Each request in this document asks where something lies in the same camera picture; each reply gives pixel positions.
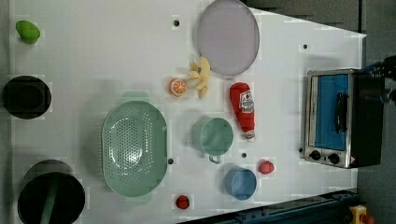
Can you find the red plush ketchup bottle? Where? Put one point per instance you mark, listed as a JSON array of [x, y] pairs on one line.
[[243, 108]]

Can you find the lavender round plate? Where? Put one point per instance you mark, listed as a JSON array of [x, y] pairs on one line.
[[228, 36]]

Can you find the black square container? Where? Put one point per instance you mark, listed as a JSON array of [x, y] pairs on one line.
[[26, 97]]

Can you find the yellow red clamp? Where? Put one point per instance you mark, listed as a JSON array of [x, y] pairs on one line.
[[360, 216]]

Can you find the green toy pepper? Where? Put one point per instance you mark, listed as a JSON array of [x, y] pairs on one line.
[[29, 32]]

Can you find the blue cup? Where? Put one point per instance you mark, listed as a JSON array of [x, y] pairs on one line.
[[240, 183]]

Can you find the green mug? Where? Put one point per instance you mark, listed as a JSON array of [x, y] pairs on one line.
[[212, 136]]

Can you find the yellow plush banana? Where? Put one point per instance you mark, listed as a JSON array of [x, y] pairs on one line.
[[199, 75]]

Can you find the green perforated strainer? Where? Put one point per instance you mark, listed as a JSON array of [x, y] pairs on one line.
[[134, 146]]

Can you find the red toy tomato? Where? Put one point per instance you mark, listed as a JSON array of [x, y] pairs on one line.
[[266, 168]]

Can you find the black round pot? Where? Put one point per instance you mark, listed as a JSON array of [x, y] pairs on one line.
[[50, 194]]

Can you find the orange slice toy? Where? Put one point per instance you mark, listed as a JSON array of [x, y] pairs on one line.
[[177, 87]]

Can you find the silver toaster oven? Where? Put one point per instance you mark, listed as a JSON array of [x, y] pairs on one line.
[[343, 118]]

